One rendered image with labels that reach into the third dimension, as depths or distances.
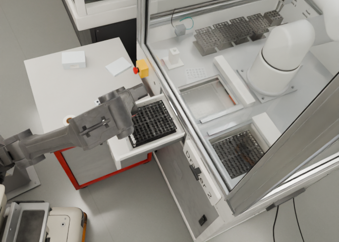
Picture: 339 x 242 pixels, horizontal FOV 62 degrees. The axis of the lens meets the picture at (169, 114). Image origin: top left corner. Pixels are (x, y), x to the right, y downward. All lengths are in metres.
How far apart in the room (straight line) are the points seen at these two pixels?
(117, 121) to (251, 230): 1.72
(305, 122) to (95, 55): 1.38
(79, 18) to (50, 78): 0.40
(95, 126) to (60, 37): 2.50
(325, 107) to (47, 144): 0.63
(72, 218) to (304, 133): 1.48
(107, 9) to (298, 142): 1.44
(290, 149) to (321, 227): 1.76
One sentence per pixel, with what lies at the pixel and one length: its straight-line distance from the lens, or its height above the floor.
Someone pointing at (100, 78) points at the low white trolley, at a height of 0.76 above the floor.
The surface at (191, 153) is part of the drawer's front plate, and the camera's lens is 1.29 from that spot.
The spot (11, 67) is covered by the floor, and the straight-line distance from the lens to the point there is 2.95.
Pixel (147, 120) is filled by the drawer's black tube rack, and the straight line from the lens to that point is 1.35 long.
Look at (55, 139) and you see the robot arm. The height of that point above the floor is 1.44.
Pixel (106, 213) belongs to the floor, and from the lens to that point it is 2.13.
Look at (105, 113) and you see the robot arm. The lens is 0.64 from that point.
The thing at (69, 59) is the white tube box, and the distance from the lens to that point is 1.74.
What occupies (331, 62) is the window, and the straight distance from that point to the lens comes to 0.60.
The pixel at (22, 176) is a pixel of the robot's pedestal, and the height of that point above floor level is 0.14.
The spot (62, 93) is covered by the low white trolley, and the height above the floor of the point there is 0.76.
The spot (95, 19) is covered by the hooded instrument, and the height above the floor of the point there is 0.86.
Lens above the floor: 2.06
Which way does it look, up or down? 58 degrees down
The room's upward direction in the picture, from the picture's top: 10 degrees clockwise
